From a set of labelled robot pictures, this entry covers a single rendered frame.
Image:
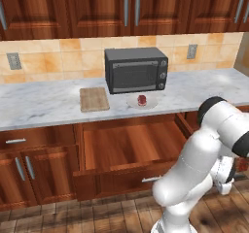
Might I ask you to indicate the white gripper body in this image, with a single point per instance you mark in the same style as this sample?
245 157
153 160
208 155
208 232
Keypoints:
223 182

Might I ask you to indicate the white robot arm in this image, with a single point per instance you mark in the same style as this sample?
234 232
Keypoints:
194 159

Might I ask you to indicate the wooden drawer front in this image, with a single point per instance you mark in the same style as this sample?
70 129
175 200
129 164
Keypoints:
192 120
45 136

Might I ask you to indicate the open wooden drawer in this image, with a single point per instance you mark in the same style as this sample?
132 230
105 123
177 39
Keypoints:
129 146

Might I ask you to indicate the clear glass plate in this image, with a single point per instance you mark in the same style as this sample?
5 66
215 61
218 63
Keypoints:
151 101

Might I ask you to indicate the red meat piece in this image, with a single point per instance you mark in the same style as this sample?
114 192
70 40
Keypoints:
142 100

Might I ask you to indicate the wooden cutting board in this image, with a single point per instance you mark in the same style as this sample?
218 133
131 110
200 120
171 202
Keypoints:
94 99

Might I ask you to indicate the black toaster oven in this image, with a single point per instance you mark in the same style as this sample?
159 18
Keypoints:
134 70

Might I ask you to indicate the wooden base cupboard door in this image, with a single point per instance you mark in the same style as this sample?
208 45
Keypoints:
53 175
8 182

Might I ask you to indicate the grey wall socket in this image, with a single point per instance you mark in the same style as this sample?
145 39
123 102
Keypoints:
192 51
14 61

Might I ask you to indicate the wooden wall cupboard door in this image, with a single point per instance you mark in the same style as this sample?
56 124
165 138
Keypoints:
214 7
162 7
32 7
97 7

